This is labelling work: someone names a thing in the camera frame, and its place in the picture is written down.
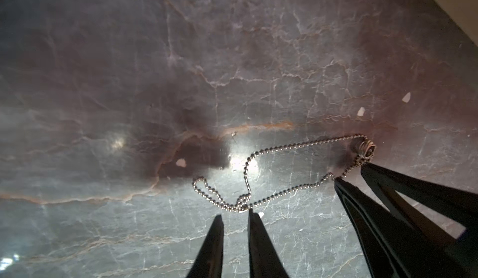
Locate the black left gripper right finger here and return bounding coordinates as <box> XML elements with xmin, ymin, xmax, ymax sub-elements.
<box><xmin>248</xmin><ymin>209</ymin><xmax>289</xmax><ymax>278</ymax></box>

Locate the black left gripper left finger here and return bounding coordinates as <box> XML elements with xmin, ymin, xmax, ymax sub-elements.
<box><xmin>187</xmin><ymin>215</ymin><xmax>224</xmax><ymax>278</ymax></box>

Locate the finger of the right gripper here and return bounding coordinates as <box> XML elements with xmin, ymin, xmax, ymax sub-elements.
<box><xmin>360</xmin><ymin>163</ymin><xmax>478</xmax><ymax>237</ymax></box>
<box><xmin>334</xmin><ymin>178</ymin><xmax>463</xmax><ymax>278</ymax></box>

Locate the silver ball chain necklace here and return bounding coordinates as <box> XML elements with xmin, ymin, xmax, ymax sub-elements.
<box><xmin>192</xmin><ymin>134</ymin><xmax>377</xmax><ymax>214</ymax></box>

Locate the wooden jewelry display stand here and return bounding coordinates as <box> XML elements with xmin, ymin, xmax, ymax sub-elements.
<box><xmin>423</xmin><ymin>0</ymin><xmax>478</xmax><ymax>47</ymax></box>

